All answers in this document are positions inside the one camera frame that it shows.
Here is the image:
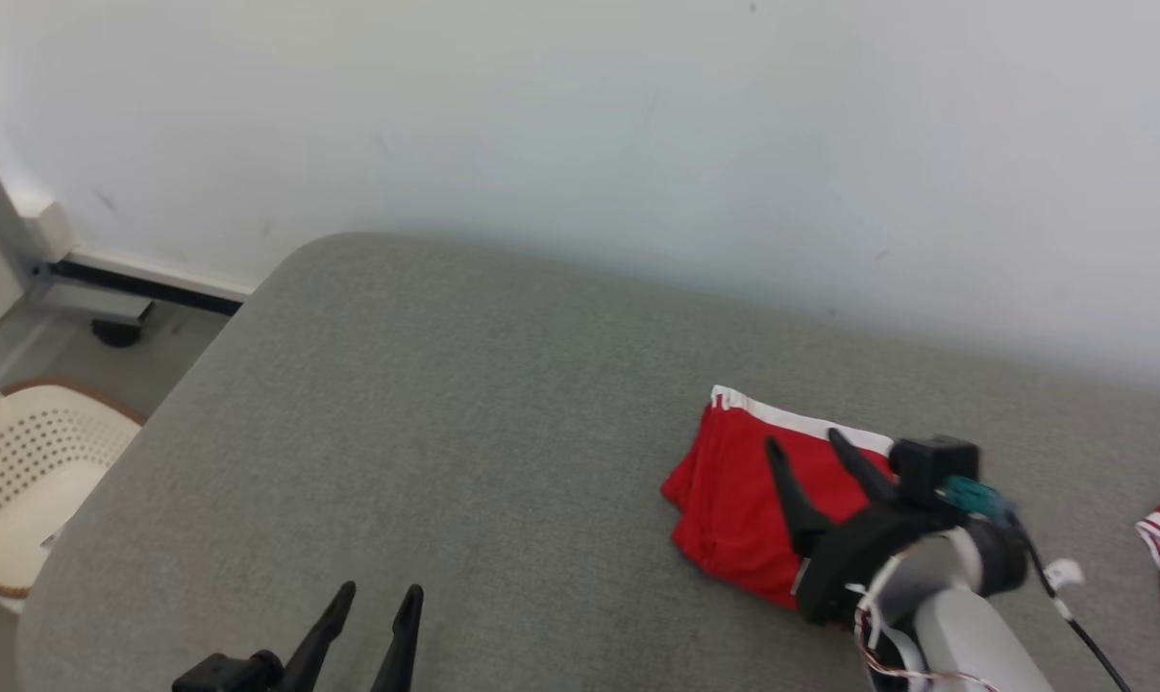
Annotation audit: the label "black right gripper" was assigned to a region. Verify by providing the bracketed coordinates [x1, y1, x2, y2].
[764, 428, 966, 628]

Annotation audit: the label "twisted red white wires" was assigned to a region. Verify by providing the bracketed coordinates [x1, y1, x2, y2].
[851, 552, 1000, 692]

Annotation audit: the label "black round foot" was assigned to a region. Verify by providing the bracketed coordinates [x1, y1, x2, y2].
[90, 318, 145, 350]

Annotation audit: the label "white metal frame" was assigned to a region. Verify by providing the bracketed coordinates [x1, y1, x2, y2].
[0, 119, 154, 326]

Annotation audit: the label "cream plastic laundry basket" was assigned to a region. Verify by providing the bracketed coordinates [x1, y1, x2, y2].
[0, 381, 147, 604]

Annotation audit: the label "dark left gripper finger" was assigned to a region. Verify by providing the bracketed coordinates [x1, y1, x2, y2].
[368, 584, 426, 692]
[280, 581, 358, 692]

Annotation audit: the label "black cable with teal connector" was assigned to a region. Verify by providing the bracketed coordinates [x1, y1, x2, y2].
[939, 475, 1134, 692]

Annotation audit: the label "black white skirting board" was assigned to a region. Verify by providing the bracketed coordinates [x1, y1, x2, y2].
[54, 244, 257, 319]

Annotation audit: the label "white cable label tag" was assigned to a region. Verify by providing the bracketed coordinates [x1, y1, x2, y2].
[1041, 557, 1087, 621]

